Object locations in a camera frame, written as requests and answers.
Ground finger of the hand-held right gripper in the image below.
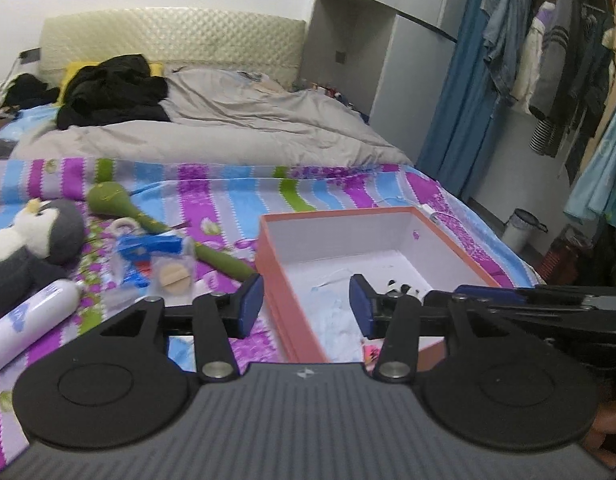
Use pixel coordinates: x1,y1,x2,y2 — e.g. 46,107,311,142
455,285,536,306
423,290,459,307

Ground blue curtain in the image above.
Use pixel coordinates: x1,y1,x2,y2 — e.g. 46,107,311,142
417,0,539,206

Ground white spray bottle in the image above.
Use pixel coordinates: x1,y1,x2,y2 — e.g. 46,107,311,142
0,279,86,372

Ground beige round pad packet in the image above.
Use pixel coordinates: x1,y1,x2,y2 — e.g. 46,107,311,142
152,250,196,301

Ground black clothes pile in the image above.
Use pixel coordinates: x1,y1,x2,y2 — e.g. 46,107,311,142
56,54,171,130

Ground hanging teal garment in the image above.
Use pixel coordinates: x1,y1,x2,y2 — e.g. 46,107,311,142
563,100,616,226

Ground yellow pillow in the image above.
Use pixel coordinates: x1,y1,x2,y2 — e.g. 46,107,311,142
58,60,165,106

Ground grey trash bin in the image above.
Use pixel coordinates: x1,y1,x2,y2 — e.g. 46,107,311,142
500,208,549,253

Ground small panda plush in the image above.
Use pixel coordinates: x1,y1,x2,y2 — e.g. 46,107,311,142
383,280,421,298

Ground grey wardrobe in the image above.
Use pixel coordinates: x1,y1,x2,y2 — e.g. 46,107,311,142
302,0,476,168

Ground hanging grey striped sweater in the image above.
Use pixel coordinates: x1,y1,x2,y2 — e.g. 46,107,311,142
528,0,594,158

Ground hanging cream garment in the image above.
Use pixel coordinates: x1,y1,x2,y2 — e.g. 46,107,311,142
510,2,556,113

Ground striped floral bedsheet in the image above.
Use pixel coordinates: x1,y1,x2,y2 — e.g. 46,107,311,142
0,156,546,461

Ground hanging dark clothes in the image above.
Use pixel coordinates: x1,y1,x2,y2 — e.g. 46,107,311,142
563,15,616,186

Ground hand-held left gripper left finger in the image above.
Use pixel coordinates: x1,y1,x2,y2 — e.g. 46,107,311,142
95,274,265,381

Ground person's right hand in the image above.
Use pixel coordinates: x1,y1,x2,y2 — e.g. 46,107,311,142
583,392,616,471

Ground cream quilted headboard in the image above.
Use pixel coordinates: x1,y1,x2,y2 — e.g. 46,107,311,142
39,7,307,92

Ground white charger plug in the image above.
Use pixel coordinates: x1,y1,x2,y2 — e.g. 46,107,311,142
423,204,456,223

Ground small colourful bedside clutter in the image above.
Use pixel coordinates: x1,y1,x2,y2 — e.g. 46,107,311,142
308,84,369,123

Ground black cloth bundle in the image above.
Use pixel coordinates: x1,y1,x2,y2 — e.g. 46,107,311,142
2,73,61,110

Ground black wall cable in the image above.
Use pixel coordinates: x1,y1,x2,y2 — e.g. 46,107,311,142
2,57,23,86

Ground pink cardboard box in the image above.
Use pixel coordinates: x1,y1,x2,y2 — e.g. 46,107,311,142
254,206,516,373

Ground clear plastic bag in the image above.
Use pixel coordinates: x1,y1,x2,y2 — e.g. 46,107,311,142
105,255,153,311

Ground red plastic basket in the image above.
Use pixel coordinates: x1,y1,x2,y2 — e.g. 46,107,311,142
540,232,596,281

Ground small white ring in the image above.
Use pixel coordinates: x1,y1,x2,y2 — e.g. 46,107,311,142
109,217,141,238

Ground grey duvet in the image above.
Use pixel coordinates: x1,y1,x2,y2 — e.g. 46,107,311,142
10,67,413,166

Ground grey penguin plush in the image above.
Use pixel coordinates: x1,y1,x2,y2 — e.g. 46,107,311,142
0,198,87,313

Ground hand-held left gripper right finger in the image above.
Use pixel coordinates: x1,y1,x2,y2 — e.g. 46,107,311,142
349,274,551,381

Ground green plush hammer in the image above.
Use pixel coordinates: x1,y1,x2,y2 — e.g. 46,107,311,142
86,182,259,282

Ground pink ribbon packet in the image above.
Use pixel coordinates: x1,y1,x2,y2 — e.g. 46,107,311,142
360,337,389,373

